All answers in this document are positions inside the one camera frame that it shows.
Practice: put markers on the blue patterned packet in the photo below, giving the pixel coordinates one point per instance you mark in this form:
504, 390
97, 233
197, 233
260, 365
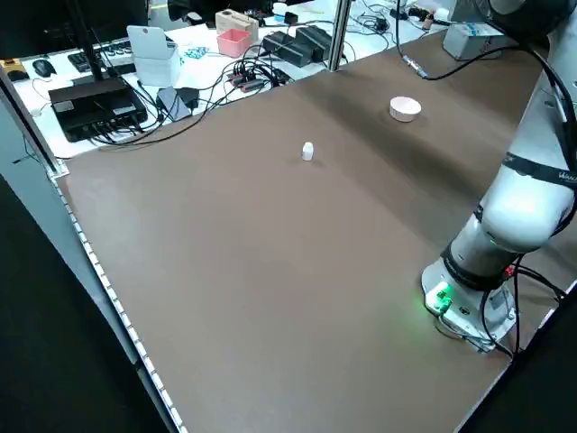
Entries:
194, 53

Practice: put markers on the white lidded box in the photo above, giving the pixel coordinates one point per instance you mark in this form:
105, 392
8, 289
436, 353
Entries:
155, 63

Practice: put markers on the black red usb hub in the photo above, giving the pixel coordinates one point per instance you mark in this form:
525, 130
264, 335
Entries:
245, 83

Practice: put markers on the black network switch box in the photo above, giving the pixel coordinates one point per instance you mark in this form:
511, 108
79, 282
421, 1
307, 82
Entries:
90, 104

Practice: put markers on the grey power bank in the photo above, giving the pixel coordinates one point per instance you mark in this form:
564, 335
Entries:
173, 108

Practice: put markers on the black stand pole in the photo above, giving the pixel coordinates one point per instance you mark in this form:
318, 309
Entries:
88, 45

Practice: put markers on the white led strip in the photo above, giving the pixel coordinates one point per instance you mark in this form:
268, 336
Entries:
113, 293

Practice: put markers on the blue white carton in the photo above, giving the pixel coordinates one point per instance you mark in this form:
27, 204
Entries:
482, 29

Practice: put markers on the black computer mouse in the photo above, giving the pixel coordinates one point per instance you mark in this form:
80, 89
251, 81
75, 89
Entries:
44, 67

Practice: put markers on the pink bowl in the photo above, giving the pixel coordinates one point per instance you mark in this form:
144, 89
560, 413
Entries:
405, 108

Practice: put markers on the small black plug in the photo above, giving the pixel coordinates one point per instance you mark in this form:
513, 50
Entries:
291, 19

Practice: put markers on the wooden box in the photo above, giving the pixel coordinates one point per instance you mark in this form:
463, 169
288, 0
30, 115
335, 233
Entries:
234, 20

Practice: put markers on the black power brick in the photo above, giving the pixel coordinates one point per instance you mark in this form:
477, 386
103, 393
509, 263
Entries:
317, 40
288, 49

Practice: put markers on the aluminium side rail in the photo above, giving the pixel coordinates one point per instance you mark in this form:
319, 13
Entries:
52, 160

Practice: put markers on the black keyboard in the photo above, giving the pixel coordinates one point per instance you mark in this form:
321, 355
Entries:
117, 52

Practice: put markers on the open silver metal case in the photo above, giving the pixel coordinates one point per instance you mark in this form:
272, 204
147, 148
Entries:
464, 47

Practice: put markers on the black plug adapter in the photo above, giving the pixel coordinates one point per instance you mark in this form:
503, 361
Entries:
188, 95

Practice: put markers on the aluminium frame post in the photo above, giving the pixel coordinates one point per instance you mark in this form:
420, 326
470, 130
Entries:
339, 36

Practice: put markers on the pink plastic box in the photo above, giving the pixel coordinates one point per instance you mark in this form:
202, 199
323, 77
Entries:
232, 45

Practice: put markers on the white vitamin bottle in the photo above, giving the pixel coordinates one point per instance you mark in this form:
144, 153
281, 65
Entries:
308, 152

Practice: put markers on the yellow black device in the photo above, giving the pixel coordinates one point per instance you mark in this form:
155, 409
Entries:
13, 72

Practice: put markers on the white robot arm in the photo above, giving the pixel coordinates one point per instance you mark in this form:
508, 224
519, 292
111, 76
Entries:
518, 216

